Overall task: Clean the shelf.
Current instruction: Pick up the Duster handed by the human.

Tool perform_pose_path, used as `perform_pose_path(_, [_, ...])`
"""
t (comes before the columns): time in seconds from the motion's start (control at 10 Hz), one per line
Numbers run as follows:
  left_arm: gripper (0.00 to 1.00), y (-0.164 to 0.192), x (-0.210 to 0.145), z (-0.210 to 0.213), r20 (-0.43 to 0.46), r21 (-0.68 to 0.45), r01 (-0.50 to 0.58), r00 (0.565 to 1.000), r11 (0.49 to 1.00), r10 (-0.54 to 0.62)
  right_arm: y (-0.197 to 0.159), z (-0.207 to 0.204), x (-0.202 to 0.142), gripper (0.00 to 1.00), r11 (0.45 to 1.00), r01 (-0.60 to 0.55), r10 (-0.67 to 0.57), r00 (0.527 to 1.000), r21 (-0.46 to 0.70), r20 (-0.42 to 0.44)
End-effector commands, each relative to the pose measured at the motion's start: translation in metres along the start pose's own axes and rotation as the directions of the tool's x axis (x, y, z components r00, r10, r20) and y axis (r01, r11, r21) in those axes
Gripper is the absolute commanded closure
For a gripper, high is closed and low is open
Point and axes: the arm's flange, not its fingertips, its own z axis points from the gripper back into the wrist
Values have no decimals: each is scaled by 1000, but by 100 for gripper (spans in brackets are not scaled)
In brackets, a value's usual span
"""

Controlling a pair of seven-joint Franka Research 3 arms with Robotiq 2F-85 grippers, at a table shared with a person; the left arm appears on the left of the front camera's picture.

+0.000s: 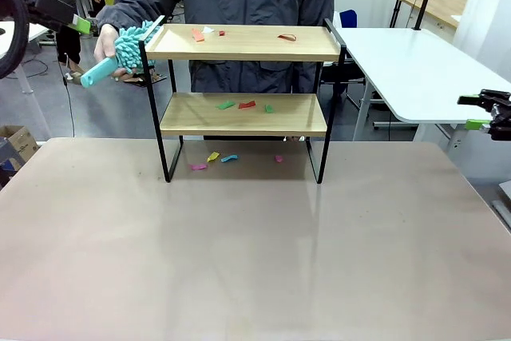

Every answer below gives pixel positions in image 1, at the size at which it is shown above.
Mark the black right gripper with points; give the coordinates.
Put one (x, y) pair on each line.
(504, 123)

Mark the teal chenille duster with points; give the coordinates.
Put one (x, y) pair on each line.
(127, 47)

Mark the person's right forearm grey sleeve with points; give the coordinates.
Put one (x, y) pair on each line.
(120, 9)

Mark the person's right hand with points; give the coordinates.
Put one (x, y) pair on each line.
(104, 43)

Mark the white desk grey leg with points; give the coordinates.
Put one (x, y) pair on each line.
(36, 31)

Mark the large white rounded table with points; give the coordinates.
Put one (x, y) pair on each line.
(407, 65)

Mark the wooden desk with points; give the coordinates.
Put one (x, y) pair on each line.
(439, 7)

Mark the brown cardboard sheet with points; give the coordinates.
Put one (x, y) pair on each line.
(157, 77)

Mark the cardboard box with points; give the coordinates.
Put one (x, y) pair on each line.
(20, 139)

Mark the orange paper scrap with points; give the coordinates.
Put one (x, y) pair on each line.
(197, 34)

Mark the white paper scrap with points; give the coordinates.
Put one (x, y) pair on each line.
(207, 29)

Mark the blue chair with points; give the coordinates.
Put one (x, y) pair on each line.
(349, 17)

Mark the red looped paper scrap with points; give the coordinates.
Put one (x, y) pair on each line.
(288, 37)

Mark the long red paper scrap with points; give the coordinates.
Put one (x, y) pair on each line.
(246, 105)

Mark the small pink paper scrap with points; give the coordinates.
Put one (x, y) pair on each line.
(279, 158)

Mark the yellow paper scrap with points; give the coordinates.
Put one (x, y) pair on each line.
(213, 156)

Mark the small green paper scrap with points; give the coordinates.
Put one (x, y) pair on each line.
(269, 108)

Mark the blue paper scrap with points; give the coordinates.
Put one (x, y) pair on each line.
(229, 158)

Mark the grey metal rail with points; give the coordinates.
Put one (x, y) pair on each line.
(504, 213)

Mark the two-tier wood black-frame shelf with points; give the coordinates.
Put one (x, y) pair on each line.
(239, 43)

